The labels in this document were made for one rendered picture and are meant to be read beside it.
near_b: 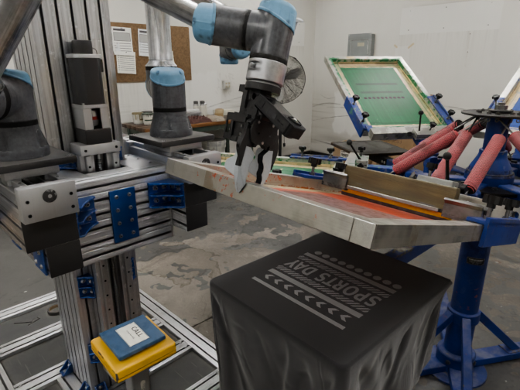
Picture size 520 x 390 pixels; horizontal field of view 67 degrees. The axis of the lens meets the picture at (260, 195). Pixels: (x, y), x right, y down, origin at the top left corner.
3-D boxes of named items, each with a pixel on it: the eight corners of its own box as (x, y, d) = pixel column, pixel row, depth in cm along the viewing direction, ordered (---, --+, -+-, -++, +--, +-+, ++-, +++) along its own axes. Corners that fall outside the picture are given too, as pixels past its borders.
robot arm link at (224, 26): (206, 44, 86) (254, 53, 85) (187, 42, 76) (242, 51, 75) (210, 5, 84) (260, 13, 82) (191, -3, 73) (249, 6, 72)
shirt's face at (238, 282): (343, 368, 76) (343, 366, 76) (210, 281, 107) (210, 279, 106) (450, 281, 107) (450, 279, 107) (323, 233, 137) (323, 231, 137)
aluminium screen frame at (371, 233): (370, 249, 57) (376, 224, 57) (164, 172, 98) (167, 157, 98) (513, 238, 112) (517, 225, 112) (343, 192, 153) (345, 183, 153)
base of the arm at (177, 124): (141, 134, 144) (139, 106, 141) (177, 129, 154) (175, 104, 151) (165, 139, 134) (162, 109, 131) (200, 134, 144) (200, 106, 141)
